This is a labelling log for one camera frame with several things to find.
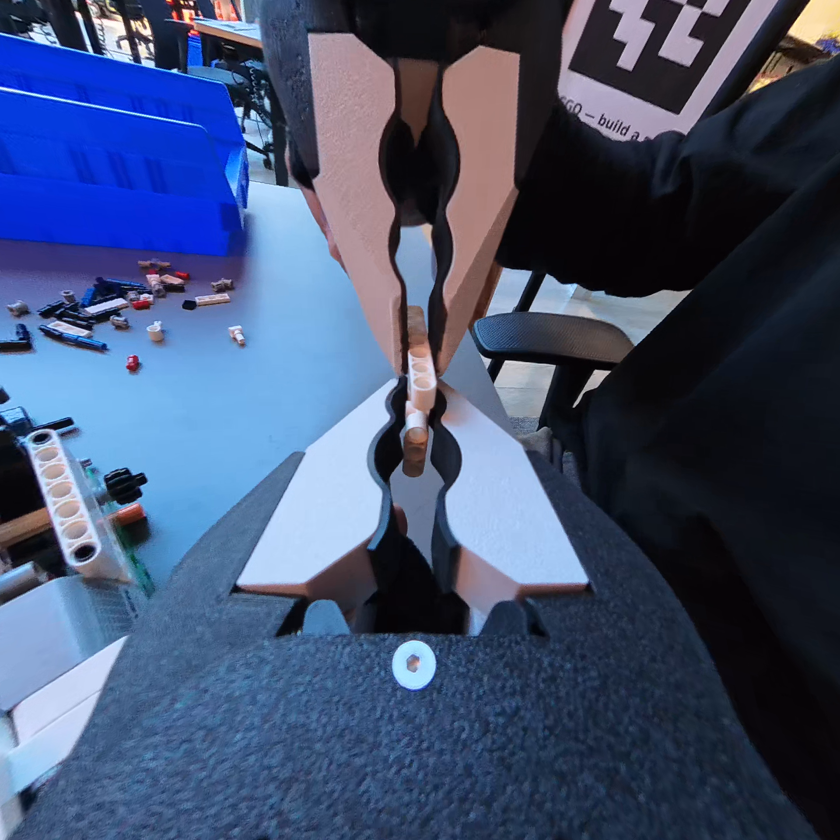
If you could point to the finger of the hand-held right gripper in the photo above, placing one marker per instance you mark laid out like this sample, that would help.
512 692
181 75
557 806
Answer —
485 164
348 164

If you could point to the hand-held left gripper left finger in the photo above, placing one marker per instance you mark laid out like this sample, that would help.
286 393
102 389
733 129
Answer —
321 518

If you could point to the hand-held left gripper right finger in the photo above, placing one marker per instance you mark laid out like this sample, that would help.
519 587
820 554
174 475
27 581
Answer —
512 518

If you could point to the pile of small lego pieces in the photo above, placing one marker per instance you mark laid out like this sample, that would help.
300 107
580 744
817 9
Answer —
108 306

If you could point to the lego truck model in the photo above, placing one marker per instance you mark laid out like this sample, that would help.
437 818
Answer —
52 623

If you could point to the person's right hand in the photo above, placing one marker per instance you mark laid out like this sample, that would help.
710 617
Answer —
325 223

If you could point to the framed marker sign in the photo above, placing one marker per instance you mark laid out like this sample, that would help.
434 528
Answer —
584 79

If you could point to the background desk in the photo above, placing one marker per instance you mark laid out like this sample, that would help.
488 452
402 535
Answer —
229 31

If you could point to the black mesh office chair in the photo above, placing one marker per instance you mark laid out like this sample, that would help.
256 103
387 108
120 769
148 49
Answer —
551 334

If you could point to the blue plastic bin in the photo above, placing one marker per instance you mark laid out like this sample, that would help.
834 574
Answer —
98 210
98 72

